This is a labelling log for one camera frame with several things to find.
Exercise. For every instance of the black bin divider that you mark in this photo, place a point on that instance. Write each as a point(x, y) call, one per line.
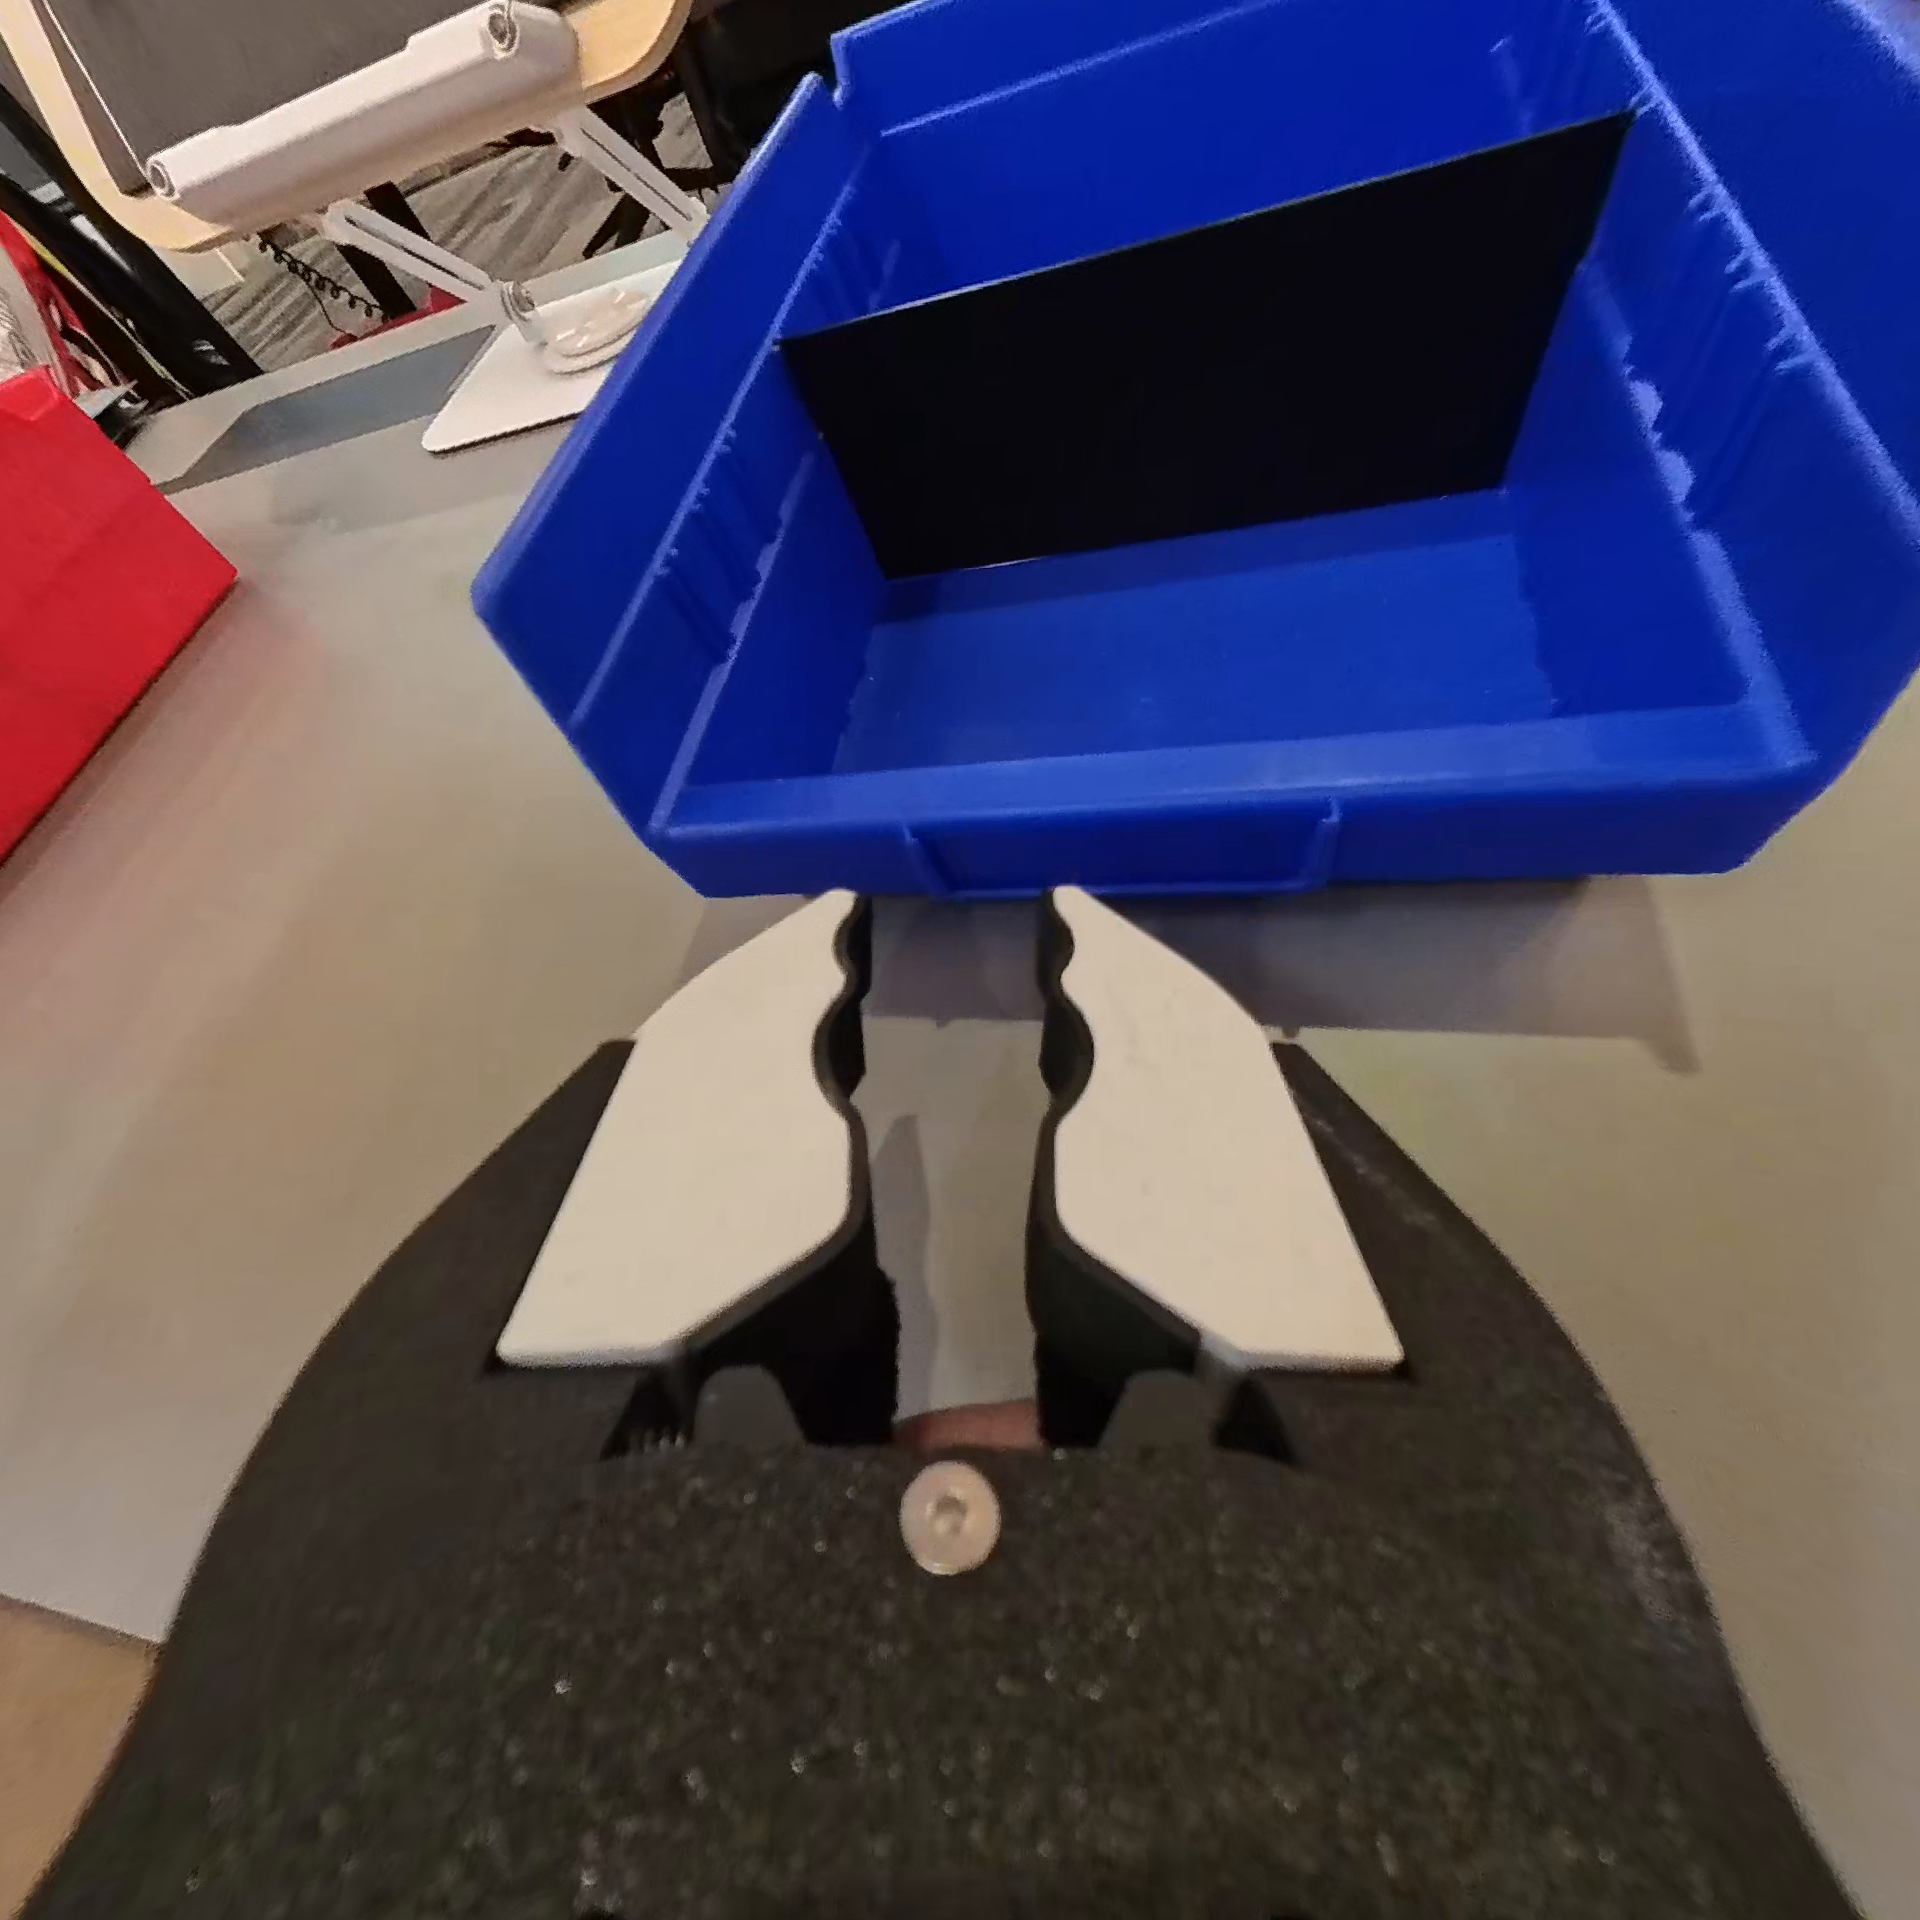
point(1201, 375)

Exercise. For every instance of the red storage bin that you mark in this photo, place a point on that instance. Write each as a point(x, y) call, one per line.
point(91, 599)

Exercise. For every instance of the person's beige trousers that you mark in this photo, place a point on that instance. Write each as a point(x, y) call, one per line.
point(60, 1769)

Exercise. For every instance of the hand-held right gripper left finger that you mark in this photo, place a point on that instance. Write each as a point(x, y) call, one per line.
point(706, 1171)

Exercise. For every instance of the grey desk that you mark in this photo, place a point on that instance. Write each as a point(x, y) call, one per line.
point(301, 975)

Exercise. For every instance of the blue storage bin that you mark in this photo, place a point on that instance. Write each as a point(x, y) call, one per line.
point(1201, 675)

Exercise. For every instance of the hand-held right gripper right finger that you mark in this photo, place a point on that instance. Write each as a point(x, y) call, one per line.
point(1201, 1171)

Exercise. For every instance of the book stand with black board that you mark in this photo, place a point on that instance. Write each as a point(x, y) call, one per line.
point(347, 135)

